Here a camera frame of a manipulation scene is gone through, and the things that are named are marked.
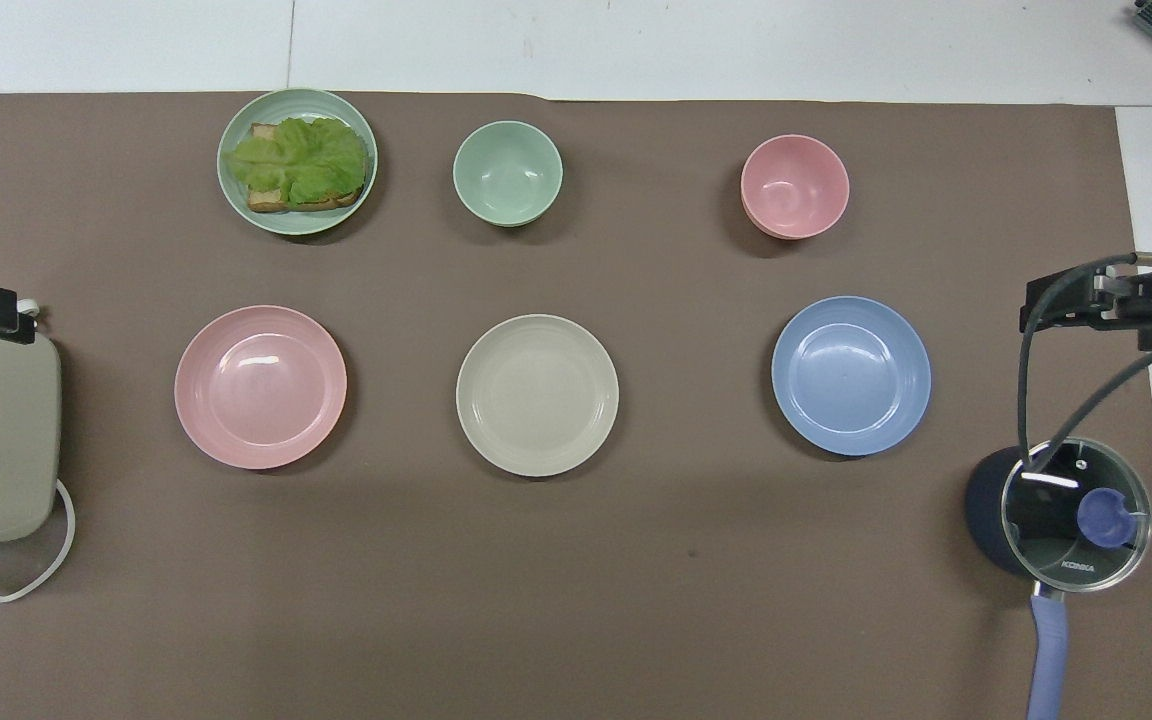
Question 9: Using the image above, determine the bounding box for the black cable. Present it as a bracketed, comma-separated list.
[1031, 318, 1152, 473]
[1016, 253, 1138, 472]

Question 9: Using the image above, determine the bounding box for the glass lid with blue knob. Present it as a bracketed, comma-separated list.
[1000, 437, 1152, 593]

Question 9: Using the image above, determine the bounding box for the pink bowl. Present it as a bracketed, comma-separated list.
[740, 134, 850, 241]

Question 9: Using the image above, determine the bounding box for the white power cable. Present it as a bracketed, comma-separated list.
[0, 479, 77, 603]

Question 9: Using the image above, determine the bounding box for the green lettuce leaf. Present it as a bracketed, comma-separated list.
[225, 117, 370, 206]

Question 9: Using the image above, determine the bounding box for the beige plate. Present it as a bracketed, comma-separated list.
[455, 314, 620, 478]

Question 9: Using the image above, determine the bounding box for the green bowl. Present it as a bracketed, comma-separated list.
[452, 120, 564, 228]

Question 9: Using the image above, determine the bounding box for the blue plate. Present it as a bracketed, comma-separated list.
[771, 296, 933, 457]

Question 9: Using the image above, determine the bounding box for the green plate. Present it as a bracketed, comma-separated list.
[217, 88, 379, 237]

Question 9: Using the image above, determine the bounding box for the dark blue pot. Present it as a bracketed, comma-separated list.
[964, 437, 1152, 720]

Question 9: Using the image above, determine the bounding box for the pink plate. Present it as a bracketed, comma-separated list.
[174, 305, 348, 470]

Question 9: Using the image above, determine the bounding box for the toast slice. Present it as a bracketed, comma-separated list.
[246, 122, 369, 213]

